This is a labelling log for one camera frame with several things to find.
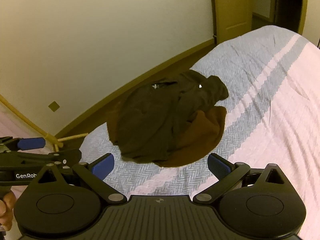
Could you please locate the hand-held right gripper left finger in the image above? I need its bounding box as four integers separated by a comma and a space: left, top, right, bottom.
29, 153, 128, 205

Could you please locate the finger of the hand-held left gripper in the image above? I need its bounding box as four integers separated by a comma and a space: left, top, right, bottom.
0, 136, 46, 153
15, 149, 83, 168

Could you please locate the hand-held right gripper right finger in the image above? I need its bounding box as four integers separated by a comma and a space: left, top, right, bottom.
192, 153, 288, 204

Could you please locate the black shirt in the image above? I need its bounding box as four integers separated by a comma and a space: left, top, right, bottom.
117, 69, 229, 164

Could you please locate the person's left hand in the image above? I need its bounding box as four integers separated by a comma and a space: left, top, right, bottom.
0, 192, 17, 232

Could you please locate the wooden rod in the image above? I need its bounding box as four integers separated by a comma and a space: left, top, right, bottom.
46, 132, 89, 152

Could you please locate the brown garment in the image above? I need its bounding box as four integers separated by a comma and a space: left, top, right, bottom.
107, 106, 227, 168

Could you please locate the beige wooden door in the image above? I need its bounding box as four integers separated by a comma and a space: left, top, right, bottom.
209, 0, 253, 43

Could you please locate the wooden door frame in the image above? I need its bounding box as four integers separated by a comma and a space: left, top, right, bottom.
274, 0, 310, 34

